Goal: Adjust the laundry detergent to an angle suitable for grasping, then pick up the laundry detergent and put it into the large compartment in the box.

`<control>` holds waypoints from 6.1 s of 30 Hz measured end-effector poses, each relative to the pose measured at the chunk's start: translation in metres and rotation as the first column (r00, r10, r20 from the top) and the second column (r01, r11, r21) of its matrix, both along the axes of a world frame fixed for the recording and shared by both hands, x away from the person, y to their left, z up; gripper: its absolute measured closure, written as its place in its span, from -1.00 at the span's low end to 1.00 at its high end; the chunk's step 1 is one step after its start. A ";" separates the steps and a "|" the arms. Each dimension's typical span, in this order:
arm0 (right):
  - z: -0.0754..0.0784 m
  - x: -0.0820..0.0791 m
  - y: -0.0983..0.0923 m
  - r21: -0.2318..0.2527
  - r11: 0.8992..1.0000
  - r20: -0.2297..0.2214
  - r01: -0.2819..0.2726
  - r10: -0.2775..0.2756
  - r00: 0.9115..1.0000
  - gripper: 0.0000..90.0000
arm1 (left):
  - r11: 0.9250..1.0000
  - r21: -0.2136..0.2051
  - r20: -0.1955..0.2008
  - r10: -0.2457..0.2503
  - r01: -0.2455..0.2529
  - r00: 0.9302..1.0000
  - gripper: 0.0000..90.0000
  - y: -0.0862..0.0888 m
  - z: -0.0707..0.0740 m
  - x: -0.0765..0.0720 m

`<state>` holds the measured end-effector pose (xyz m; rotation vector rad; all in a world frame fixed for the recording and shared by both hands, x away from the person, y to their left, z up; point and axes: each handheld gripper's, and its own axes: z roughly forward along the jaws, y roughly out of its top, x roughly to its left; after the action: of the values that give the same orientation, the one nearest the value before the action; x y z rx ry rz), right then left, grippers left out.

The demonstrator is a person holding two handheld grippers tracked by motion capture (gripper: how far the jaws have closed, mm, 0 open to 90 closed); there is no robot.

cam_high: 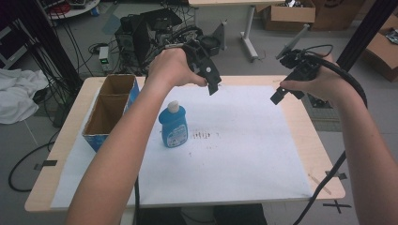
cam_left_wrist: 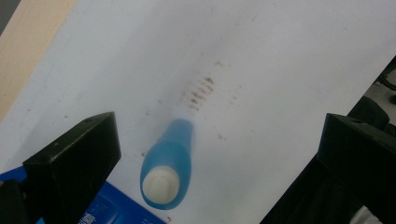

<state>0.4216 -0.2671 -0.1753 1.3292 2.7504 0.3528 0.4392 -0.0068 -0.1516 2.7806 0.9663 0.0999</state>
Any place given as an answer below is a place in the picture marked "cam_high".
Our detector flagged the white cloth heap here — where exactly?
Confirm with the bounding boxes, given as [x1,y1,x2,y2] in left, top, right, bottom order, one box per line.
[0,67,50,126]

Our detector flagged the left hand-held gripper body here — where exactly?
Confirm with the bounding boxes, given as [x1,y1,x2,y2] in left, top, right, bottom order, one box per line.
[182,36,222,85]

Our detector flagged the closed brown cardboard box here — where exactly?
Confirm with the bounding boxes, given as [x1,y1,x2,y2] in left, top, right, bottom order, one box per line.
[312,0,366,32]

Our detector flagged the thick black sleeved cable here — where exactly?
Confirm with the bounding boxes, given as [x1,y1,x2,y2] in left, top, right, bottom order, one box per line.
[291,44,369,225]

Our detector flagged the small white power unit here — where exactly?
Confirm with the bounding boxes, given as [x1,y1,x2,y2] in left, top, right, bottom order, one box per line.
[98,45,111,66]

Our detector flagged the person's left hand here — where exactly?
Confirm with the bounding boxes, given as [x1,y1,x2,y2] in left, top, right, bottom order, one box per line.
[145,47,208,92]

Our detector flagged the large brown cardboard box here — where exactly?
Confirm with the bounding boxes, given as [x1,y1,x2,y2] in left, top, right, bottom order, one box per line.
[360,13,398,83]

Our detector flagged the black computer equipment pile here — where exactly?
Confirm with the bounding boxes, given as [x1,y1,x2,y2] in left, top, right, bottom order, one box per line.
[114,7,227,77]

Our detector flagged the open blue cardboard box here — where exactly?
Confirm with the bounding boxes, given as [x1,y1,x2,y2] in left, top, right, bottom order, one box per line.
[81,73,141,154]

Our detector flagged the black floor cable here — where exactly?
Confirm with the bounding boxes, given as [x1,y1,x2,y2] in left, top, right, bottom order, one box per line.
[8,130,61,193]

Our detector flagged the black metal frame post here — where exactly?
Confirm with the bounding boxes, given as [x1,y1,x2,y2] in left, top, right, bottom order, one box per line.
[335,0,398,73]
[8,0,84,95]

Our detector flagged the white table mat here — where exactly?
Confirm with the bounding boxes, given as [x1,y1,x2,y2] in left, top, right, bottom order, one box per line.
[50,84,314,210]

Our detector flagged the person's right hand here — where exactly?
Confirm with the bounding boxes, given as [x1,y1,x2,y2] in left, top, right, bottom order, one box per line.
[279,53,361,108]

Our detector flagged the white table leg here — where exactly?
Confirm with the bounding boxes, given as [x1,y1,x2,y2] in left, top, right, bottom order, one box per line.
[239,5,260,62]

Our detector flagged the open brown cardboard box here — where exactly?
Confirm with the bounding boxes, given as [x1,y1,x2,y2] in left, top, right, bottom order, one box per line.
[262,0,316,33]

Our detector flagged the round white table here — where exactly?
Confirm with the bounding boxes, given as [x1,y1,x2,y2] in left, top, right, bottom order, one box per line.
[46,0,101,21]

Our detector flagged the blue dish soap bottle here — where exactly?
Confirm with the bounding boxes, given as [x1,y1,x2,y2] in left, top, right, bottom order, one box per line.
[158,99,190,149]

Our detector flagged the black tape strip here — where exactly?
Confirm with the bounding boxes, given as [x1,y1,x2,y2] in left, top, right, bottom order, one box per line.
[33,159,58,172]

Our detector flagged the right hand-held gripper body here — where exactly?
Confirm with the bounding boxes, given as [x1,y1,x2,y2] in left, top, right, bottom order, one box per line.
[274,23,321,101]

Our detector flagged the black tape cross mark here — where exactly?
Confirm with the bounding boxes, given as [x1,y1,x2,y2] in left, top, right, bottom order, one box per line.
[322,199,352,215]

